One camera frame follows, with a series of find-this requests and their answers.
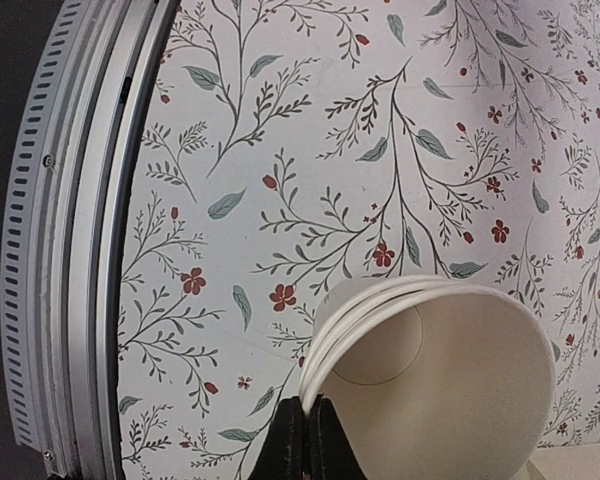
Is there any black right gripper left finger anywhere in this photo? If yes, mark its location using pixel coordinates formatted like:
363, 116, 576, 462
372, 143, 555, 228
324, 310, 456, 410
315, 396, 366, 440
249, 396, 306, 480

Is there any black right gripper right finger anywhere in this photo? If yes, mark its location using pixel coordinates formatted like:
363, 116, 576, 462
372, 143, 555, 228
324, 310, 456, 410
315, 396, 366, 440
309, 395, 367, 480

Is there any stack of white paper cups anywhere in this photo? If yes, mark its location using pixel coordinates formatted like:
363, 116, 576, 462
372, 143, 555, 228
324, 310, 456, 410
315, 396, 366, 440
299, 274, 486, 416

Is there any white paper coffee cup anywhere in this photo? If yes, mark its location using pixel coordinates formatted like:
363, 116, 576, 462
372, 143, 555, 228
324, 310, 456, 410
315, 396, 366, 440
319, 287, 555, 479

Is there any floral patterned table mat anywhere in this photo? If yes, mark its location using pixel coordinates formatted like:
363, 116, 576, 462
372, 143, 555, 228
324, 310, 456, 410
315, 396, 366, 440
118, 1, 600, 479

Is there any grey slotted cable duct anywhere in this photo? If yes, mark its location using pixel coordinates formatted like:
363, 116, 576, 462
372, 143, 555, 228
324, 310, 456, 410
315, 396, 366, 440
0, 1, 89, 451

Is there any aluminium table edge rail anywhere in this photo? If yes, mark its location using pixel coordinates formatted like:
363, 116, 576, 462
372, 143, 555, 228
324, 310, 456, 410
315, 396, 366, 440
27, 1, 177, 479

